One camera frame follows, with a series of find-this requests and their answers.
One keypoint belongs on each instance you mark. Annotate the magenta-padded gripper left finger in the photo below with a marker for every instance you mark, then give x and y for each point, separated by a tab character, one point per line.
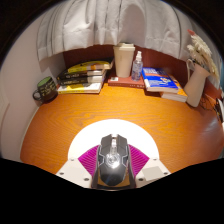
73	171

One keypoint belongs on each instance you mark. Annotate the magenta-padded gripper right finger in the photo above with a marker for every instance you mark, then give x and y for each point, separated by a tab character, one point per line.
153	171

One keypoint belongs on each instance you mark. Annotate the dark grey computer mouse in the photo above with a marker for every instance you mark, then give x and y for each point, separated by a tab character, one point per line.
112	163

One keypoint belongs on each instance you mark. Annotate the white yellow black mouse pad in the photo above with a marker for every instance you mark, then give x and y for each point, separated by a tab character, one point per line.
113	128

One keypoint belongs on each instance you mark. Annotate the orange-covered book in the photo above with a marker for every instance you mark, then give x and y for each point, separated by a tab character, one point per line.
178	96

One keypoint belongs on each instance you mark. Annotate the yellow and white book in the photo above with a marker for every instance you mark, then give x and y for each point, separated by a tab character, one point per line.
80	88

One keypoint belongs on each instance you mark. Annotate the dark mug with green inside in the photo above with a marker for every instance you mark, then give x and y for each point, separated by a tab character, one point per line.
48	90

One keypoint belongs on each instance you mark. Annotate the dark book with yellow lettering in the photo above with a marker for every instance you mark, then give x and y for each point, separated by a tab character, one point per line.
81	80

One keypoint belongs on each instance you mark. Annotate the blue book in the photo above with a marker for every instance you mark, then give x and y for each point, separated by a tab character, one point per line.
158	79

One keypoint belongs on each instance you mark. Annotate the white jug vase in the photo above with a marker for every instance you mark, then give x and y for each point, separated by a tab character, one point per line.
196	88

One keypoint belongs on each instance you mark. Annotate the red book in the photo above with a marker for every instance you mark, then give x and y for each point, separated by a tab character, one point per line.
125	82

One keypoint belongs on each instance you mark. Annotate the thin dark book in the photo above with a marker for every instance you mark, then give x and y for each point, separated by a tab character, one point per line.
81	74

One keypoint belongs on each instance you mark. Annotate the clear spray bottle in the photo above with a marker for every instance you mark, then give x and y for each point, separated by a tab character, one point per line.
137	70

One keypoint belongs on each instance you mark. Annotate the yellow and black book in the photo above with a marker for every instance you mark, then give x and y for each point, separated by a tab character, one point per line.
88	66

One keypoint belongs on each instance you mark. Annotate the white flower bunch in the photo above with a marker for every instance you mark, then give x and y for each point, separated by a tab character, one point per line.
203	53

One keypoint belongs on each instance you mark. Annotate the white curtain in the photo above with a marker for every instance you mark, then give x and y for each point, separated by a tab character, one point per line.
116	23

